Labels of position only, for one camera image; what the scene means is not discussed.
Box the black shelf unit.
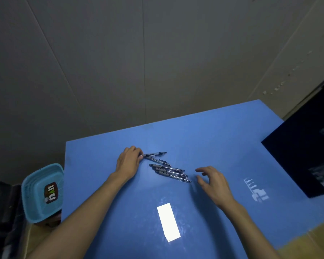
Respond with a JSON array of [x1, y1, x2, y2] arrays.
[[0, 176, 26, 259]]

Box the person's right hand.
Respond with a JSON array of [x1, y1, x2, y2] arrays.
[[195, 166, 238, 212]]

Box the blue table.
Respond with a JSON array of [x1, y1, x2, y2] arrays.
[[60, 99, 324, 259]]

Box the brown plastic stool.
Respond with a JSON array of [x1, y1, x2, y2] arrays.
[[33, 212, 62, 228]]

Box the black tiered pen display stand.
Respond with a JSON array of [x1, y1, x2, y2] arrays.
[[261, 82, 324, 199]]

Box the person's right forearm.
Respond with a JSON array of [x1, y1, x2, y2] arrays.
[[224, 202, 281, 259]]

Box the blue plastic basket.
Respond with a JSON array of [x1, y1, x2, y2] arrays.
[[21, 163, 65, 224]]

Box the person's left hand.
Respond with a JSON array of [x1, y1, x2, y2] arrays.
[[114, 146, 144, 183]]

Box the person's left forearm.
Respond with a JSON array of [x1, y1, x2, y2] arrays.
[[27, 172, 128, 259]]

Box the pile of black pens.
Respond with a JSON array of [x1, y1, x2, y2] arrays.
[[154, 170, 192, 183]]

